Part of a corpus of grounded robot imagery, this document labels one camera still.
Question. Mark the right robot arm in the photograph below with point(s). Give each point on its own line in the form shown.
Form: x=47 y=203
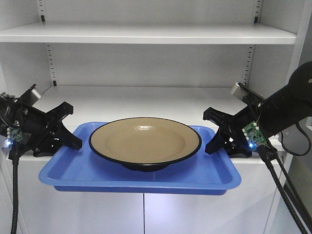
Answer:
x=263 y=118

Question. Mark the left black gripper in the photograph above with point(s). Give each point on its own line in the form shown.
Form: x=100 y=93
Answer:
x=43 y=133

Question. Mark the right green circuit board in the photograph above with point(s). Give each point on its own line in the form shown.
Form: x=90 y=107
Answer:
x=253 y=135

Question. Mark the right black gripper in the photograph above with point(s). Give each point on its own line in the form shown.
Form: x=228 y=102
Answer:
x=239 y=146

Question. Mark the green circuit board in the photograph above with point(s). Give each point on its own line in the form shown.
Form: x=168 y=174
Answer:
x=14 y=134
x=253 y=135

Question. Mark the white cabinet with shelves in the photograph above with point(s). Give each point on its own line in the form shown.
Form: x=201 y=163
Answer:
x=115 y=59

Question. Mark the left green circuit board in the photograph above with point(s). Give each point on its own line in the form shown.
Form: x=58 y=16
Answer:
x=14 y=134

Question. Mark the beige plate with black rim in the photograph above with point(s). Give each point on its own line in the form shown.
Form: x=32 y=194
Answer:
x=145 y=143

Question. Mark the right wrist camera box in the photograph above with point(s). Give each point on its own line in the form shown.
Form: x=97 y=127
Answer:
x=240 y=90

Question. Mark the blue plastic tray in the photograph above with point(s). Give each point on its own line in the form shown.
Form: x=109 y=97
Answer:
x=85 y=171

